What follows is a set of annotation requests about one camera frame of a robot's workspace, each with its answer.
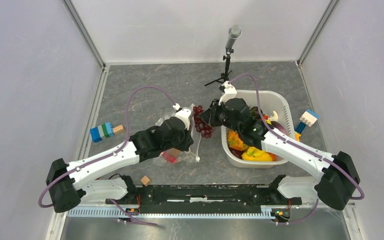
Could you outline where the white plastic basket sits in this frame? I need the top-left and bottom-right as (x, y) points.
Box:
(220, 90), (295, 169)

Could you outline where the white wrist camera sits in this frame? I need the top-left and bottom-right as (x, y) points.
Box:
(218, 81), (237, 106)
(172, 103), (195, 130)

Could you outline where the purple eggplant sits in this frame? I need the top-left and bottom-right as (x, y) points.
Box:
(271, 121), (288, 135)

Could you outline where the yellow mango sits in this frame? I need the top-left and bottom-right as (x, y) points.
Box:
(241, 147), (276, 162)

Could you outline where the white blue toy block stack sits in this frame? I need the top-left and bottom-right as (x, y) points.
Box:
(294, 109), (319, 142)

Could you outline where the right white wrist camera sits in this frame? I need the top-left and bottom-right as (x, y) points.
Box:
(218, 81), (237, 106)

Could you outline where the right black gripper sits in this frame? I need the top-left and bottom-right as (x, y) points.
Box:
(200, 98), (241, 134)

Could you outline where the red chili pepper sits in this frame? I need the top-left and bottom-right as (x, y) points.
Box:
(162, 151), (178, 164)

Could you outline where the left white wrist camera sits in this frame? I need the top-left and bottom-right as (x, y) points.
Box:
(172, 103), (195, 130)

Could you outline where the small wooden cube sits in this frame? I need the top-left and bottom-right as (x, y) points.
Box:
(140, 175), (151, 187)

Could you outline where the clear polka dot zip bag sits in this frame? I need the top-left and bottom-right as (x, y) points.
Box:
(152, 117), (202, 167)

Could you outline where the toy pineapple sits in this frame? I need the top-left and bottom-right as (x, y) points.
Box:
(227, 129), (249, 151)

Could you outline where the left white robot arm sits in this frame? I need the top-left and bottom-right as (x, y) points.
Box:
(38, 116), (194, 213)

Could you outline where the blue green toy block stack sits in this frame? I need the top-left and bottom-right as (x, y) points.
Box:
(89, 122), (125, 143)

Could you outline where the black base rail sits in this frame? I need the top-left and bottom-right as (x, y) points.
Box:
(105, 176), (303, 219)

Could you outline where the purple grape bunch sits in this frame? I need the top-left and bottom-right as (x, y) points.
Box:
(193, 105), (214, 139)

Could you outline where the silver microphone on tripod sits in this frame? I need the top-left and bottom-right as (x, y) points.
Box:
(204, 25), (242, 87)

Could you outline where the white cauliflower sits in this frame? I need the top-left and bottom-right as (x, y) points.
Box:
(266, 111), (279, 124)

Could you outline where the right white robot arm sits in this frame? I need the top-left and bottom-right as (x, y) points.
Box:
(198, 98), (365, 210)

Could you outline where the dark red apple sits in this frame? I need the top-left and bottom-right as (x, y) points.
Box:
(228, 147), (244, 160)

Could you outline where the brown kiwi fruit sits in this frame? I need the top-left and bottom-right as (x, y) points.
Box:
(168, 148), (183, 158)

